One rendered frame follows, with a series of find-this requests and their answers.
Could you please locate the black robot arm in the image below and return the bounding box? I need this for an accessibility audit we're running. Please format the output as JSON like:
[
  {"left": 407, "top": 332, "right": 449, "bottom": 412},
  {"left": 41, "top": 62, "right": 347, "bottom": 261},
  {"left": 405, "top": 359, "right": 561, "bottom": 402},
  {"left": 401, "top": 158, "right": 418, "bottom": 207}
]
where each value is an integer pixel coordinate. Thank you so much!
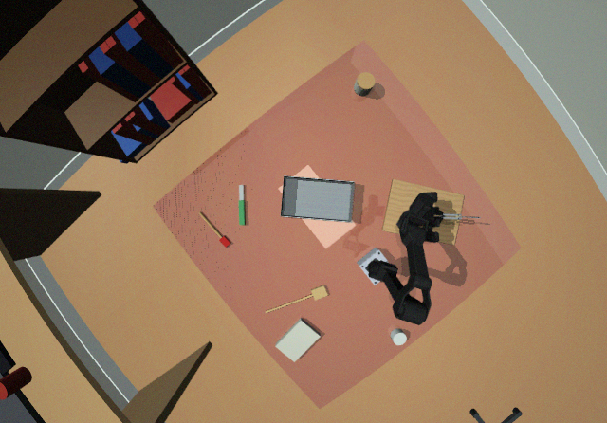
[{"left": 365, "top": 193, "right": 434, "bottom": 325}]

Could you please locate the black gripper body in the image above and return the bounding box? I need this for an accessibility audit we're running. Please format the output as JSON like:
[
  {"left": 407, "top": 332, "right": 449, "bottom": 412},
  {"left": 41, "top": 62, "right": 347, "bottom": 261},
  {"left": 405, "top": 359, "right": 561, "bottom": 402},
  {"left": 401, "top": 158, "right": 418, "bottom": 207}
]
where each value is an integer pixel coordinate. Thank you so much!
[{"left": 425, "top": 192, "right": 439, "bottom": 243}]

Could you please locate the light wooden board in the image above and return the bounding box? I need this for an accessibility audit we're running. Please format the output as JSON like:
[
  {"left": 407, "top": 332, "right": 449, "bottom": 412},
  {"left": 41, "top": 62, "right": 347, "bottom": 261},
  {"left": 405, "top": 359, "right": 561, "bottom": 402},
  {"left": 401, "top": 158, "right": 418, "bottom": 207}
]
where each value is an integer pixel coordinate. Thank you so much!
[{"left": 381, "top": 179, "right": 464, "bottom": 245}]

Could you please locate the white cylinder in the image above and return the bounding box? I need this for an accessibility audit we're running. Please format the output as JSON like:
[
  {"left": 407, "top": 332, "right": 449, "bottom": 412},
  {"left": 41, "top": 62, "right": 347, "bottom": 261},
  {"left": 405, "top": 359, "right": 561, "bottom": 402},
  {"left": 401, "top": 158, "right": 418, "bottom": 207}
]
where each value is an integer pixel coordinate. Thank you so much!
[{"left": 390, "top": 329, "right": 407, "bottom": 345}]

